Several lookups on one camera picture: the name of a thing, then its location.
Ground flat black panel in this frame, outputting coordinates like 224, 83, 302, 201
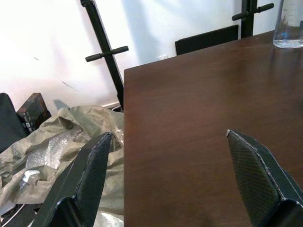
174, 25, 240, 57

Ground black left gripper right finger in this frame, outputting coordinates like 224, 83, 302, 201
226, 129, 303, 227

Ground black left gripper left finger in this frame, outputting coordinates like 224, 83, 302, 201
33, 131, 113, 227

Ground black chair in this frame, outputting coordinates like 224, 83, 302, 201
0, 92, 28, 154

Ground olive green woven cloth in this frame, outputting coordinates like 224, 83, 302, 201
0, 105, 125, 227

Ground black stand with handle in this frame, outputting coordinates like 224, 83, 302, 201
80, 0, 130, 113
232, 0, 275, 40

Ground dark wood table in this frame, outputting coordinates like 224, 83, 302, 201
123, 30, 303, 227

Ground dark printed box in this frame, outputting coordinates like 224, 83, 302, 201
16, 92, 52, 131

